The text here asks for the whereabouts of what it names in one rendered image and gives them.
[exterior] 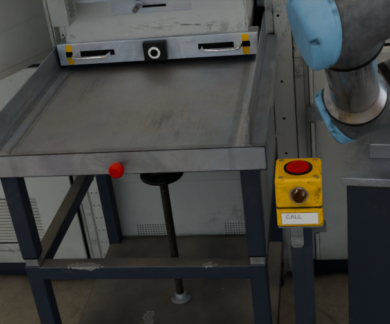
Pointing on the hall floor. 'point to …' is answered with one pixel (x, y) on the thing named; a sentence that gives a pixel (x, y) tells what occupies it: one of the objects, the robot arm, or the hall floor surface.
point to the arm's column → (379, 254)
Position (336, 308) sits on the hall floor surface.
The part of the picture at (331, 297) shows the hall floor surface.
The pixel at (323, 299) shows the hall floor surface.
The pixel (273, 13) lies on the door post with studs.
